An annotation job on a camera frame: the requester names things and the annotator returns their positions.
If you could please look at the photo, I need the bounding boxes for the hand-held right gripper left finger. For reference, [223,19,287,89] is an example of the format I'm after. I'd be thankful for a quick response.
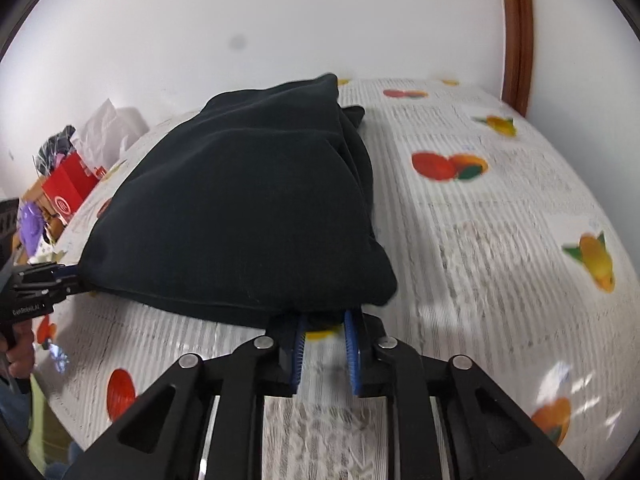
[65,312,311,480]

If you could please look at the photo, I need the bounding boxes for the brown wooden door frame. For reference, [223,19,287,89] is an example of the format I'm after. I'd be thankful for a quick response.
[497,0,536,117]

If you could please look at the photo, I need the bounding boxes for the dark plastic bag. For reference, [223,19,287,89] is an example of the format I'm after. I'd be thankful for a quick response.
[34,126,77,162]

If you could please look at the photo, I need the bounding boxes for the red cardboard box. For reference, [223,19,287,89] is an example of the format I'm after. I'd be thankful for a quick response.
[41,152,108,222]

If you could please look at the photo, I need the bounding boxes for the person's left hand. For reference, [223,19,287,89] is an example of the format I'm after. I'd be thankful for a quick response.
[4,324,37,394]

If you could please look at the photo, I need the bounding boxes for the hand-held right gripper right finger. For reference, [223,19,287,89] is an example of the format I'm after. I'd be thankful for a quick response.
[342,309,586,480]

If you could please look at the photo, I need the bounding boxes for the purple plastic item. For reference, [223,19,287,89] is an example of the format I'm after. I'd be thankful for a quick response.
[17,200,45,252]

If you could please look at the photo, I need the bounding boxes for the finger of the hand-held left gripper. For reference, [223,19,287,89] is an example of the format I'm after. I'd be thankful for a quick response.
[22,262,82,286]
[31,280,98,307]

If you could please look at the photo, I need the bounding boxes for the person's blue jeans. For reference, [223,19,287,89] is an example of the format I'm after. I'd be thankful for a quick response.
[0,379,83,480]

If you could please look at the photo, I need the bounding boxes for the fruit-print tablecloth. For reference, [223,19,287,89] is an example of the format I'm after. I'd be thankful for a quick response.
[30,77,632,480]

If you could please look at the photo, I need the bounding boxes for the black sweatshirt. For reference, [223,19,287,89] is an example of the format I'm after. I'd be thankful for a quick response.
[79,72,399,333]

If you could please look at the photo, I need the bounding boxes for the white paper bag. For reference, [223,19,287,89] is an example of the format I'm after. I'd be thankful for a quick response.
[75,99,152,162]

